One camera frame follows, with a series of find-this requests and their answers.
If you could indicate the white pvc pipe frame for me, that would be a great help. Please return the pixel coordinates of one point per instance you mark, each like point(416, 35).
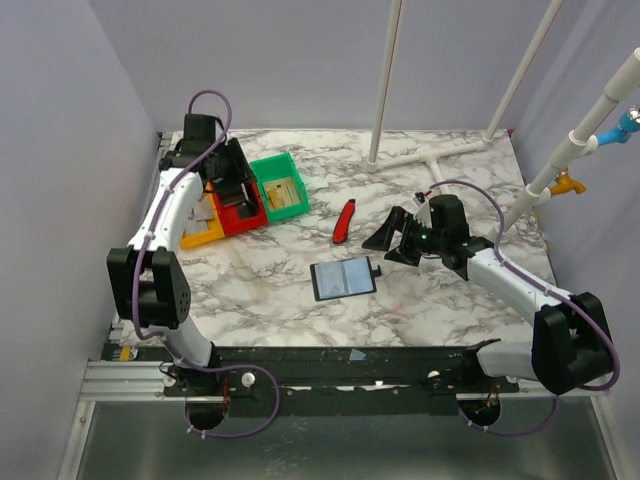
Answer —
point(430, 157)

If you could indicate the black metal base rail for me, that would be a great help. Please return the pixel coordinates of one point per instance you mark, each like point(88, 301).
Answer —
point(327, 381)

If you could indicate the green plastic bin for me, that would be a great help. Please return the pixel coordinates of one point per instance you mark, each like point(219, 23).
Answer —
point(276, 167)

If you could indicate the beige card in green bin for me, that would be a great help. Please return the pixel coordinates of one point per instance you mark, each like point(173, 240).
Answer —
point(281, 193)

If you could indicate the yellow pipe fitting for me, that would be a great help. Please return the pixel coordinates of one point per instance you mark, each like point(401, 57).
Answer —
point(564, 184)

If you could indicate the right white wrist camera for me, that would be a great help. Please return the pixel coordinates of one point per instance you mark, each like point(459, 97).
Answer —
point(423, 213)

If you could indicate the aluminium extrusion rail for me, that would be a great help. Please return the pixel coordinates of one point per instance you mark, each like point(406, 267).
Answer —
point(142, 381)

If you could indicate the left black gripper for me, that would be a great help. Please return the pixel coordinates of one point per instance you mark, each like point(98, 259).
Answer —
point(241, 170)

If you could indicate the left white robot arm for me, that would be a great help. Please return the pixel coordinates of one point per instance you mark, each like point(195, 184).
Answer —
point(148, 284)

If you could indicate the card in yellow bin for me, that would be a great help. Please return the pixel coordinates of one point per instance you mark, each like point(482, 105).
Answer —
point(195, 227)

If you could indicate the red black utility knife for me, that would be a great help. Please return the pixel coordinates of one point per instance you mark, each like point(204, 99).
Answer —
point(341, 229)

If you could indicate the yellow plastic bin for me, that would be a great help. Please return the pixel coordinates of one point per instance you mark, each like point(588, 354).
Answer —
point(215, 232)

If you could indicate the white pipe with blue fitting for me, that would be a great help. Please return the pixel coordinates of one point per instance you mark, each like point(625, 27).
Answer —
point(582, 140)

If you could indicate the red plastic bin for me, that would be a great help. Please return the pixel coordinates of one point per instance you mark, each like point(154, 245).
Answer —
point(243, 217)

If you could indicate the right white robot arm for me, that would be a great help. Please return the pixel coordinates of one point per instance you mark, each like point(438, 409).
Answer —
point(570, 342)

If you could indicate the white vip card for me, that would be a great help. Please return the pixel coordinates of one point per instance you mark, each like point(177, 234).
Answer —
point(204, 210)

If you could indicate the black leather card holder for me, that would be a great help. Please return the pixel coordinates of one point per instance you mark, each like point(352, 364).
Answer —
point(344, 278)

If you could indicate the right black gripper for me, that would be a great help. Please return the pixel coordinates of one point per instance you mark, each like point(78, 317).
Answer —
point(407, 239)

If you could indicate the black card in red bin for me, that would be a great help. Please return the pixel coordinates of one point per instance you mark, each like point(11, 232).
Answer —
point(230, 196)

